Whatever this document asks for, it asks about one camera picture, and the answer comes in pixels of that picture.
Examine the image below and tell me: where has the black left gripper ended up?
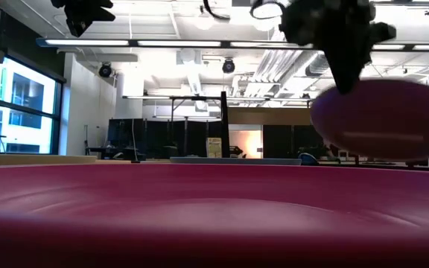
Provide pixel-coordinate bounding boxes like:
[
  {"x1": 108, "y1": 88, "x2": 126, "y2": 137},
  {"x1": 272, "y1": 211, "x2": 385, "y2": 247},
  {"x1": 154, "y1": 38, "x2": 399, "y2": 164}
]
[{"x1": 50, "y1": 0, "x2": 117, "y2": 38}]

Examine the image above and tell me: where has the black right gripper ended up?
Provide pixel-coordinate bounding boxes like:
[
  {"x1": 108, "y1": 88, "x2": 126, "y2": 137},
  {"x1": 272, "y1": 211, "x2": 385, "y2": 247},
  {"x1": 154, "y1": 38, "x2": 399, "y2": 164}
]
[{"x1": 279, "y1": 0, "x2": 398, "y2": 95}]

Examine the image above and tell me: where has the purple plate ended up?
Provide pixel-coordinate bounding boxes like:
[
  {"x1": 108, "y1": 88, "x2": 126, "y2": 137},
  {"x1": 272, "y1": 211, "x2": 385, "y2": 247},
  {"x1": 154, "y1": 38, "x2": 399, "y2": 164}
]
[{"x1": 310, "y1": 78, "x2": 429, "y2": 162}]

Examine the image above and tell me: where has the magenta plate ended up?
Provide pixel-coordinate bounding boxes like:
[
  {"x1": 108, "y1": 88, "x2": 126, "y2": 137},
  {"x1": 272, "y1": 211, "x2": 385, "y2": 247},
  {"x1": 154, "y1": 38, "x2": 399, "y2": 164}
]
[{"x1": 0, "y1": 162, "x2": 429, "y2": 268}]

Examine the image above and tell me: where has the long overhead light bar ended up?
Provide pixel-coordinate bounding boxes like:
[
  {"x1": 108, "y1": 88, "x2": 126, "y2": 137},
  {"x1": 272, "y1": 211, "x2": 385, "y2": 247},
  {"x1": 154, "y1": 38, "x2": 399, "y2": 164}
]
[{"x1": 35, "y1": 36, "x2": 429, "y2": 52}]

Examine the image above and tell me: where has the black ceiling spotlight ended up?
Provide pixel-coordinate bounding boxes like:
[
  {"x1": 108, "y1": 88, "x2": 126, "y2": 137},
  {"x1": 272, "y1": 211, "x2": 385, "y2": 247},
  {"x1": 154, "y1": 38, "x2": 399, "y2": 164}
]
[
  {"x1": 221, "y1": 58, "x2": 236, "y2": 74},
  {"x1": 98, "y1": 62, "x2": 113, "y2": 78}
]

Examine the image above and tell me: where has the large glass window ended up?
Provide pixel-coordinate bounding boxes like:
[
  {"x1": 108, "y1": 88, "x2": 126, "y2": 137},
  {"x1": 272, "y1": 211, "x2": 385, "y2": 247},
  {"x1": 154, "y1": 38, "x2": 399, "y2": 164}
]
[{"x1": 0, "y1": 55, "x2": 65, "y2": 156}]

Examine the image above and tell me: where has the black ceiling track fixture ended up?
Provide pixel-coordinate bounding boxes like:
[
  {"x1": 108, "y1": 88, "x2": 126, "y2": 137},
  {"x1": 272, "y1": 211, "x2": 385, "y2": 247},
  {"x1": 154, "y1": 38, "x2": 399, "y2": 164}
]
[{"x1": 369, "y1": 0, "x2": 429, "y2": 16}]

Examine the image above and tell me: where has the blue rounded object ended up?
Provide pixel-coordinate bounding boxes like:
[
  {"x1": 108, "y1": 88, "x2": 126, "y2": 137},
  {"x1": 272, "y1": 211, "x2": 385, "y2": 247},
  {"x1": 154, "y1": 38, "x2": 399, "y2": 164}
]
[{"x1": 298, "y1": 152, "x2": 320, "y2": 166}]

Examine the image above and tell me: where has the black room partition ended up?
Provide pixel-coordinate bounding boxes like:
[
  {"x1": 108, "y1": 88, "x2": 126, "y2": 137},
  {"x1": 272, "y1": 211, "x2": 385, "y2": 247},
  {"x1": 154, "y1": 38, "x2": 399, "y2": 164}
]
[
  {"x1": 107, "y1": 118, "x2": 230, "y2": 160},
  {"x1": 261, "y1": 124, "x2": 323, "y2": 159}
]

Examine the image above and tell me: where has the round white ceiling lamp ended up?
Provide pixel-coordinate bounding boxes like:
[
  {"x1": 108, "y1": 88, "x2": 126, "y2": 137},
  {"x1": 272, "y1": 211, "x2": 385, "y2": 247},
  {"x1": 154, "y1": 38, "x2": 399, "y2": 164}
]
[{"x1": 194, "y1": 10, "x2": 215, "y2": 31}]

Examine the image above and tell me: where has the yellowish standing sign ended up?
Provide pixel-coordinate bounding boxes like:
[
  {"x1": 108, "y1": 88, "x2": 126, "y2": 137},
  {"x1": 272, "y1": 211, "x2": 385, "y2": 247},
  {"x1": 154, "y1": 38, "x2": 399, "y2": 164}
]
[{"x1": 206, "y1": 137, "x2": 223, "y2": 159}]

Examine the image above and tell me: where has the silver ceiling duct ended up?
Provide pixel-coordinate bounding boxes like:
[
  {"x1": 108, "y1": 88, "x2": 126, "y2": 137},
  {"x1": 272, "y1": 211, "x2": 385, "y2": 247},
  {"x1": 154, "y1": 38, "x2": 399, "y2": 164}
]
[{"x1": 253, "y1": 50, "x2": 314, "y2": 98}]

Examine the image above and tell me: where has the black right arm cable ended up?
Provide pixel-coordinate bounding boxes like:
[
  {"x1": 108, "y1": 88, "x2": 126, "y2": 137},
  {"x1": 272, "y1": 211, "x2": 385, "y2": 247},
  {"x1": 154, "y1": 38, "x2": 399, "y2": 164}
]
[{"x1": 250, "y1": 0, "x2": 287, "y2": 20}]

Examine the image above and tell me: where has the black hanging cable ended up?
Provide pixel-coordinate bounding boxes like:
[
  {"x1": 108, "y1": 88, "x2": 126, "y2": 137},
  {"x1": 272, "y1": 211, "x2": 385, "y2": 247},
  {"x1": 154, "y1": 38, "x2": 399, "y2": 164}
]
[{"x1": 202, "y1": 0, "x2": 232, "y2": 22}]

